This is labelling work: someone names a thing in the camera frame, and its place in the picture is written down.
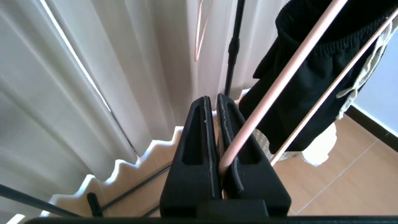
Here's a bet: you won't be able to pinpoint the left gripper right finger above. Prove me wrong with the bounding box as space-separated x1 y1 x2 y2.
216 93 293 218

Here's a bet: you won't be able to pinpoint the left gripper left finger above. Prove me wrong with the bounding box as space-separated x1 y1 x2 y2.
159 95 223 218

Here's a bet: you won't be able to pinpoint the black shorts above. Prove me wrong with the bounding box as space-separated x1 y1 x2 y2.
238 0 398 156

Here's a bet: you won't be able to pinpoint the white laundry basket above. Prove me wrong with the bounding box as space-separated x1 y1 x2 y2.
252 128 305 162

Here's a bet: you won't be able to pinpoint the black clothes rack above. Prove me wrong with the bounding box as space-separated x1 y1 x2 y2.
0 0 247 218

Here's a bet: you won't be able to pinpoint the beige curtain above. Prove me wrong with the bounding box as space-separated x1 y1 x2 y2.
0 0 290 215

